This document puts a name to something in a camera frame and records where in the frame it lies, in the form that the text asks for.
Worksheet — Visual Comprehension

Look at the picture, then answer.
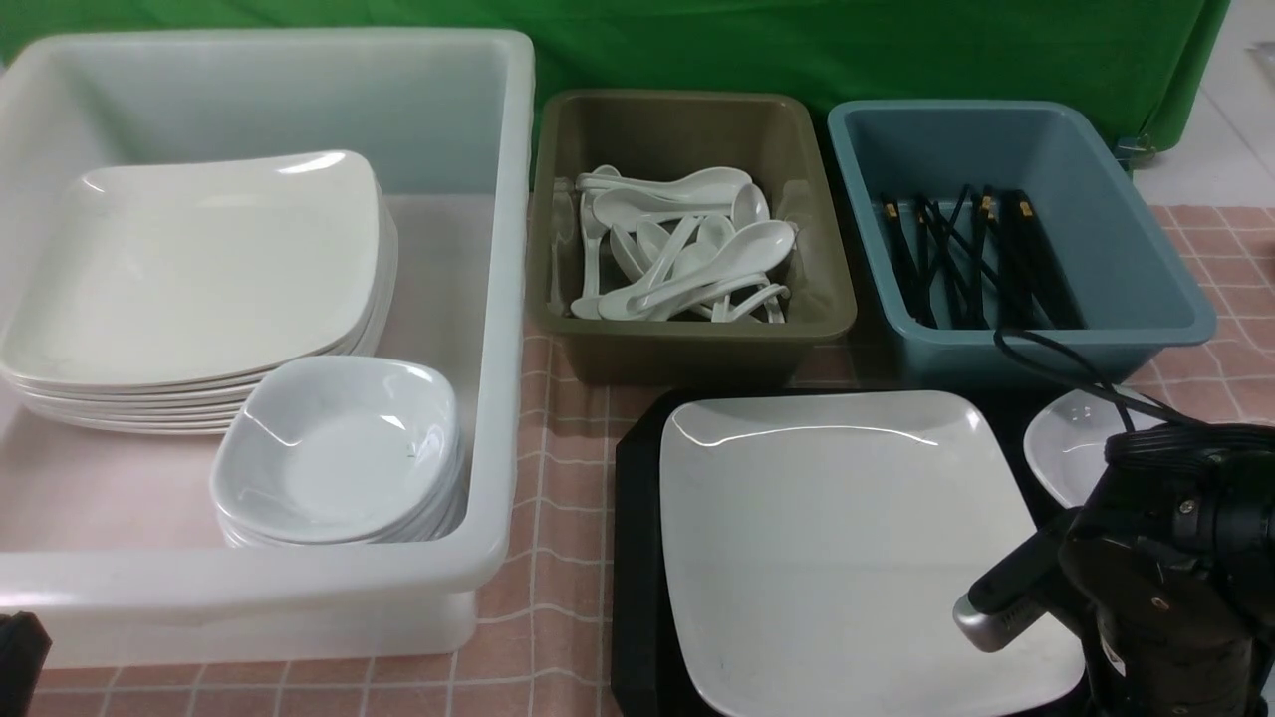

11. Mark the large white square plate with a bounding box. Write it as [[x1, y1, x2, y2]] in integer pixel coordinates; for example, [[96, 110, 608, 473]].
[[657, 390, 1085, 716]]

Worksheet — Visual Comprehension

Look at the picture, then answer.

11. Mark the white shallow bowl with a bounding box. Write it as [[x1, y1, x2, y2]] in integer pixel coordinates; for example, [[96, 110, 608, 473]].
[[1023, 390, 1126, 508]]

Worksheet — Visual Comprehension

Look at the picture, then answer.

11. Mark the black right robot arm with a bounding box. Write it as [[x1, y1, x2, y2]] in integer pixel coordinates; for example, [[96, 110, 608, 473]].
[[1060, 424, 1274, 716]]

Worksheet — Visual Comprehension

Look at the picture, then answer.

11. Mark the pile of white soup spoons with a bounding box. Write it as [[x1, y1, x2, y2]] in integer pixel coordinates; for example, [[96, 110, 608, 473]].
[[567, 166, 797, 324]]

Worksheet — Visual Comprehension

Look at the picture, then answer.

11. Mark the olive green plastic bin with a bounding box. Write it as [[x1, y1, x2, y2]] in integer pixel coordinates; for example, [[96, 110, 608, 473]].
[[525, 91, 858, 387]]

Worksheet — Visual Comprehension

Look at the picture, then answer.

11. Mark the pink checked tablecloth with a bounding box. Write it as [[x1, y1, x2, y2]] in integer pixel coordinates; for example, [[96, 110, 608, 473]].
[[29, 205, 1272, 716]]

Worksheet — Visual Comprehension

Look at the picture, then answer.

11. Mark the black serving tray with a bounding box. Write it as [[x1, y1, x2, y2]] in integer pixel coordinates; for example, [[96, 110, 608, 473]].
[[609, 383, 1275, 717]]

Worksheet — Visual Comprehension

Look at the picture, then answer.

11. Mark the stack of white bowls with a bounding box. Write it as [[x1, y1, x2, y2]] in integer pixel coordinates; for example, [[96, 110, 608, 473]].
[[209, 356, 465, 549]]

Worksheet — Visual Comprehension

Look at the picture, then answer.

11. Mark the bundle of black chopsticks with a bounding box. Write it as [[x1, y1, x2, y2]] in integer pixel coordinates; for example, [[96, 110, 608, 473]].
[[876, 182, 1088, 330]]

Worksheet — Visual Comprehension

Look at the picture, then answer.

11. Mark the blue plastic bin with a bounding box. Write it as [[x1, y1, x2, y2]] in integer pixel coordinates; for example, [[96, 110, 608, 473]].
[[827, 100, 1218, 387]]

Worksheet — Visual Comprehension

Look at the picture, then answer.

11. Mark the stack of white square plates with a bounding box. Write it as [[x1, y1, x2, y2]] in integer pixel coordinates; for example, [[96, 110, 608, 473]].
[[3, 151, 399, 435]]

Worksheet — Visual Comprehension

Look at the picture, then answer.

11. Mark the large translucent white tub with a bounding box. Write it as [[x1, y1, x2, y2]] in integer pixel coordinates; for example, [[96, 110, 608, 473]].
[[1, 28, 536, 669]]

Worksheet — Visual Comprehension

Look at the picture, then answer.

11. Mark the green backdrop cloth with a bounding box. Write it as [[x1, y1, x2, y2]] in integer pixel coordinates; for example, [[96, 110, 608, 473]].
[[1, 1, 1229, 149]]

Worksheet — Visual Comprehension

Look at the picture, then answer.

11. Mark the black object at corner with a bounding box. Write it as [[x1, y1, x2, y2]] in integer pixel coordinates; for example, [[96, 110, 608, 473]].
[[0, 612, 52, 717]]

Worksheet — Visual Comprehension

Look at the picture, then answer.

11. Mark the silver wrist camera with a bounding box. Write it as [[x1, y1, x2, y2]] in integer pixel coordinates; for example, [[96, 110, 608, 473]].
[[952, 508, 1088, 653]]

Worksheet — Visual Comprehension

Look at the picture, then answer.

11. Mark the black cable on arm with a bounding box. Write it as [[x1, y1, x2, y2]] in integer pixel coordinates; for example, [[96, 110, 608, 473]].
[[993, 327, 1211, 431]]

